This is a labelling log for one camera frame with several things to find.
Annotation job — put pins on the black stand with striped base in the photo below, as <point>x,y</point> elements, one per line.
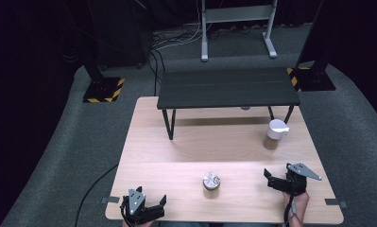
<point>315,75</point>
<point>102,90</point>

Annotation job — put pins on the spice jar with silver lid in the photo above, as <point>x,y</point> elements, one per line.
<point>211,183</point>

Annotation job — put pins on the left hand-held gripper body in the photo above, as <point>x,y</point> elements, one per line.
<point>135,203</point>

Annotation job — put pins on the spice jar with white lid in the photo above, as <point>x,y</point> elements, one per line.
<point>276,132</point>

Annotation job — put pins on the grey round knob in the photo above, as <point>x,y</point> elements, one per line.
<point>245,108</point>

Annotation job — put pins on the person's left hand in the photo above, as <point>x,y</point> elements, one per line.
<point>137,224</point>

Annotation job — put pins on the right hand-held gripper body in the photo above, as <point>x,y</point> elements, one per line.
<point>297,183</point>

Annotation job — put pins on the person's right hand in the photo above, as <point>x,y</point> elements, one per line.
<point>299,203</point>

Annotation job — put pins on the white metal stand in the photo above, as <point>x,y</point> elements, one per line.
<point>239,14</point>

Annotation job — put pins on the dark equipment case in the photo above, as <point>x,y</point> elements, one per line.
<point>123,34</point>

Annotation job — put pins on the black raised shelf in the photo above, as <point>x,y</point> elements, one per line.
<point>227,86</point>

